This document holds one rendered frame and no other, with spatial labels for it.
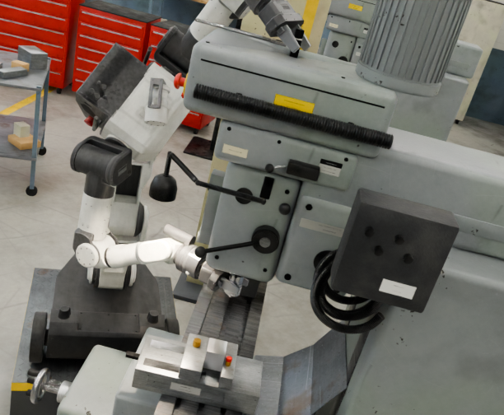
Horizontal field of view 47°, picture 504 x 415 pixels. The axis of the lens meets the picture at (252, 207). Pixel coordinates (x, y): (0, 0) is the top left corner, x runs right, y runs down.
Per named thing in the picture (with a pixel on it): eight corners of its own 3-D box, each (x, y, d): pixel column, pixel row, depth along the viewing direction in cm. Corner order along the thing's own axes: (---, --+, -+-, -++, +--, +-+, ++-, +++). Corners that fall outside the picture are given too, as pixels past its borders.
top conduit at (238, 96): (191, 100, 129) (194, 84, 127) (195, 95, 133) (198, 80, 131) (389, 151, 128) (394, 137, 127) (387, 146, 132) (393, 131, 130)
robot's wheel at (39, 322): (33, 339, 246) (35, 300, 237) (45, 339, 247) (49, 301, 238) (26, 373, 229) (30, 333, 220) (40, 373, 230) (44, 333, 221)
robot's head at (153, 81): (148, 114, 172) (142, 106, 165) (151, 85, 173) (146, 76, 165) (170, 115, 172) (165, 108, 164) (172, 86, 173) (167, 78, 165)
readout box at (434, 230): (329, 293, 120) (361, 203, 111) (329, 270, 128) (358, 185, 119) (423, 318, 120) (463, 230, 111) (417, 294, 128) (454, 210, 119)
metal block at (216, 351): (202, 367, 162) (206, 351, 159) (205, 353, 167) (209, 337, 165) (221, 371, 162) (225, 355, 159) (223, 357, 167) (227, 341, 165)
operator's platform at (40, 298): (29, 330, 307) (34, 267, 290) (158, 335, 326) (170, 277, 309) (7, 454, 240) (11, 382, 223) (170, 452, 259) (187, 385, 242)
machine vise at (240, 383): (131, 387, 161) (136, 356, 156) (144, 352, 175) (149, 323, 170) (254, 416, 162) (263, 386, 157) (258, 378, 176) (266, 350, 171)
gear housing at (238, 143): (211, 159, 139) (220, 119, 135) (228, 129, 161) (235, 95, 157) (347, 195, 138) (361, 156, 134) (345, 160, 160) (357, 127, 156)
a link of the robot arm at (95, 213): (63, 258, 181) (73, 193, 174) (87, 245, 193) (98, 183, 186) (94, 272, 179) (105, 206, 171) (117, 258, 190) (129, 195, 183)
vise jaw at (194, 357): (177, 378, 158) (179, 366, 157) (187, 342, 172) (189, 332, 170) (198, 383, 159) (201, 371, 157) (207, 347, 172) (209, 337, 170)
